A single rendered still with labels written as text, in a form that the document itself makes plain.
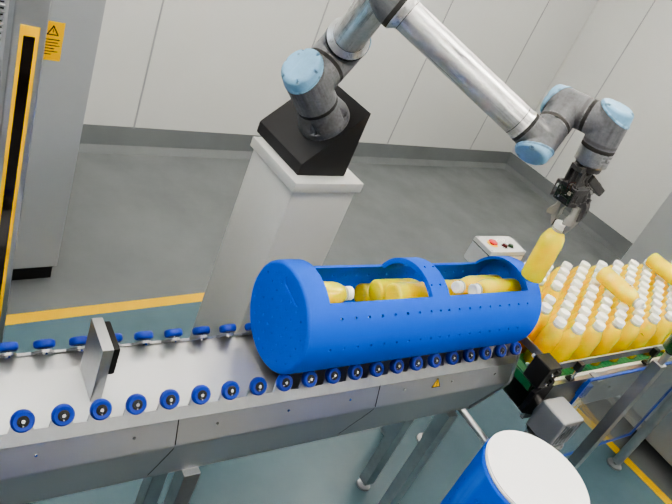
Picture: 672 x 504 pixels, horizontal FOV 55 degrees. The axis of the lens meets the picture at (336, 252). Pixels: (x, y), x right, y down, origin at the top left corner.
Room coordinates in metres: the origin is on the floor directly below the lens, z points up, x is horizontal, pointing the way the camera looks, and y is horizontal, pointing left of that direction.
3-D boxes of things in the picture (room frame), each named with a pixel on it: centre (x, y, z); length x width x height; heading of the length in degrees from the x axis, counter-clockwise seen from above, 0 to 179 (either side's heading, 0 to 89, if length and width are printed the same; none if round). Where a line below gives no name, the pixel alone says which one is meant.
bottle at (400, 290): (1.58, -0.26, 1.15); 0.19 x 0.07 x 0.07; 133
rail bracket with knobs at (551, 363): (1.80, -0.77, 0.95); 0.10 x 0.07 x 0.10; 43
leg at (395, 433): (1.92, -0.51, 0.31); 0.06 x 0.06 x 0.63; 43
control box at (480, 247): (2.27, -0.56, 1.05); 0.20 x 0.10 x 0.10; 133
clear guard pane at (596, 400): (2.15, -1.25, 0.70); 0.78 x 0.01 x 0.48; 133
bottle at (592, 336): (2.01, -0.93, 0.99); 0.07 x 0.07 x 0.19
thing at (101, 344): (1.01, 0.37, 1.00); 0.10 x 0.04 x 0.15; 43
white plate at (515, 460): (1.22, -0.67, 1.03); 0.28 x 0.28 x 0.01
